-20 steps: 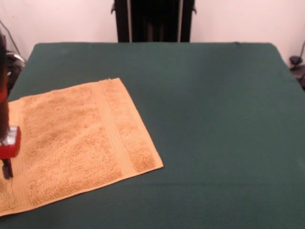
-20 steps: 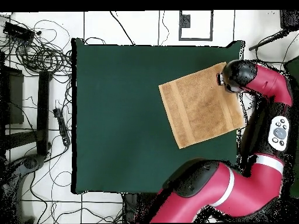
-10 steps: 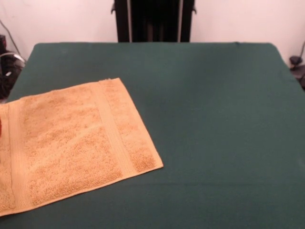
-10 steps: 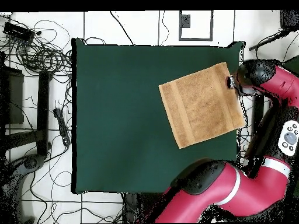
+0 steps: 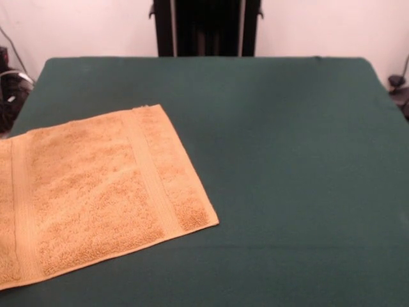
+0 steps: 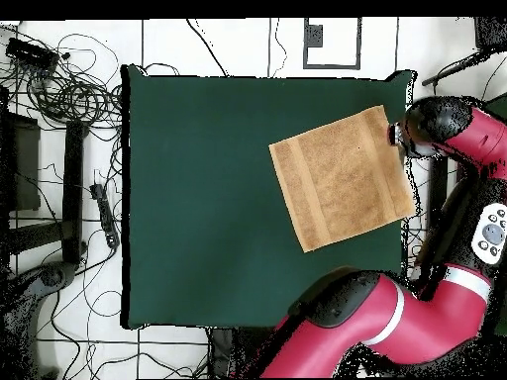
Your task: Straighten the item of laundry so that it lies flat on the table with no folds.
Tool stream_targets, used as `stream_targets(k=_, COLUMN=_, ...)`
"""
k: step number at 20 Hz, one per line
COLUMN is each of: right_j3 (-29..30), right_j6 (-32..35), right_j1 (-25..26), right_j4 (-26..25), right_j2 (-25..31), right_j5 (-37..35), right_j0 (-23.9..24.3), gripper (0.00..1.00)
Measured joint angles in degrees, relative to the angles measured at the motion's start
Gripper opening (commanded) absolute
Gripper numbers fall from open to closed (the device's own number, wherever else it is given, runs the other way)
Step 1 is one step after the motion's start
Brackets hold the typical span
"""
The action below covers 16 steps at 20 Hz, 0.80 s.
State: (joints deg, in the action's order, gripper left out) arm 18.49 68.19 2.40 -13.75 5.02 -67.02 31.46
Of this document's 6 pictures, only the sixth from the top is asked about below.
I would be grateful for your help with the dark green table cloth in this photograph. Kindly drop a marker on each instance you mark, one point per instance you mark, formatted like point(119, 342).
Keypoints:
point(178, 178)

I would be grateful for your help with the black chair base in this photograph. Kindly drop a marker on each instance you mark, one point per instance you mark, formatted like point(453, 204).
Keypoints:
point(53, 277)

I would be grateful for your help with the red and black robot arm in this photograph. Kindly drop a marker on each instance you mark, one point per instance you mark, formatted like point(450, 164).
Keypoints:
point(396, 316)

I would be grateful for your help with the black tripod rod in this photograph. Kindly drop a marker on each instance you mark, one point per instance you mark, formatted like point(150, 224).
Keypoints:
point(455, 68)

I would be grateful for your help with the small black power strip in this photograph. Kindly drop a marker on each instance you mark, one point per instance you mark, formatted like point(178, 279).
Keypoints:
point(105, 213)

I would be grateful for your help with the grey square frame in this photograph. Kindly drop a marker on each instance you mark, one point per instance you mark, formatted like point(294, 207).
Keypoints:
point(305, 55)

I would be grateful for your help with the orange terry towel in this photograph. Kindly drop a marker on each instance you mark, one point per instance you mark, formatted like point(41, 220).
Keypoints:
point(340, 178)

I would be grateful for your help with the black flat box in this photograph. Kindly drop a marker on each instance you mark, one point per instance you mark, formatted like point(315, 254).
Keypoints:
point(23, 166)

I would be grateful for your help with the black speckled box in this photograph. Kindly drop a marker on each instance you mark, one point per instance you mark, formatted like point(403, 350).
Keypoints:
point(491, 33)

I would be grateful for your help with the long black bar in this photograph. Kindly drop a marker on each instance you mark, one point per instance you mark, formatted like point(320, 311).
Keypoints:
point(73, 190)
point(437, 186)

